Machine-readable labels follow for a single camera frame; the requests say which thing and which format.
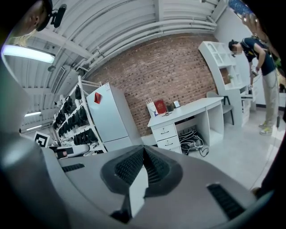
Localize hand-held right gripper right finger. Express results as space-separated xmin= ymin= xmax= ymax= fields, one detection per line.
xmin=134 ymin=144 xmax=275 ymax=229

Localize white low cabinet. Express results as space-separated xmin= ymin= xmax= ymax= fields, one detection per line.
xmin=240 ymin=85 xmax=258 ymax=122

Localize white paper bag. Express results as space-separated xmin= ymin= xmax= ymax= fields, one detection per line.
xmin=145 ymin=99 xmax=157 ymax=118

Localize white bookshelf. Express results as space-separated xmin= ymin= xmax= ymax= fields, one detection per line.
xmin=198 ymin=40 xmax=247 ymax=128

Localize long ceiling light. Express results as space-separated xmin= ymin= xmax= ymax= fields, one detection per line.
xmin=3 ymin=44 xmax=56 ymax=65

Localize grey chair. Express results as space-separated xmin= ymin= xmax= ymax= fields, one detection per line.
xmin=206 ymin=91 xmax=235 ymax=126

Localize red paper sheet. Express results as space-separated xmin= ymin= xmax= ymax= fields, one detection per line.
xmin=93 ymin=91 xmax=104 ymax=105

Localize white ceiling pipe bundle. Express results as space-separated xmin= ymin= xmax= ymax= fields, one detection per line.
xmin=86 ymin=17 xmax=218 ymax=69

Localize row of black bags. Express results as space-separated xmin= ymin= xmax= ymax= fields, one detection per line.
xmin=53 ymin=85 xmax=99 ymax=146

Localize green leafy plant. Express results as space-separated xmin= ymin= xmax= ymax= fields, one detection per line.
xmin=275 ymin=57 xmax=286 ymax=75

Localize white refrigerator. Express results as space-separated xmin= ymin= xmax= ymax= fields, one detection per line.
xmin=86 ymin=82 xmax=143 ymax=153

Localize white metal shelf rack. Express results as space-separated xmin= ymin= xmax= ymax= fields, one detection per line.
xmin=52 ymin=75 xmax=108 ymax=155

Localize white desk with drawers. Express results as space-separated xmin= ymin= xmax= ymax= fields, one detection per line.
xmin=147 ymin=97 xmax=225 ymax=155

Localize ceiling air vent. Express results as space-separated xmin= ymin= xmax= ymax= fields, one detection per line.
xmin=51 ymin=66 xmax=66 ymax=95

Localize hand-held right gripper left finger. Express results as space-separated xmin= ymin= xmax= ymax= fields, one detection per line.
xmin=42 ymin=144 xmax=148 ymax=229

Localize person's head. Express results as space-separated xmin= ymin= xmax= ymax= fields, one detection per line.
xmin=12 ymin=0 xmax=54 ymax=38

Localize bundle of cables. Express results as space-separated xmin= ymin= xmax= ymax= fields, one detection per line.
xmin=178 ymin=127 xmax=210 ymax=157

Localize black head-worn camera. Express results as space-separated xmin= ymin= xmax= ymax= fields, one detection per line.
xmin=49 ymin=4 xmax=68 ymax=29

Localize blue phone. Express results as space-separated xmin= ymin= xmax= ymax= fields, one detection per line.
xmin=227 ymin=0 xmax=256 ymax=17

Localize small ceiling light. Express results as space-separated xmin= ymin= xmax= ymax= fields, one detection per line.
xmin=24 ymin=111 xmax=42 ymax=119
xmin=25 ymin=124 xmax=43 ymax=132

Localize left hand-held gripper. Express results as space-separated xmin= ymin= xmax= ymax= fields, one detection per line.
xmin=34 ymin=131 xmax=90 ymax=160

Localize red hardcover book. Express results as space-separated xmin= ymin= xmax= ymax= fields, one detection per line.
xmin=154 ymin=99 xmax=168 ymax=116

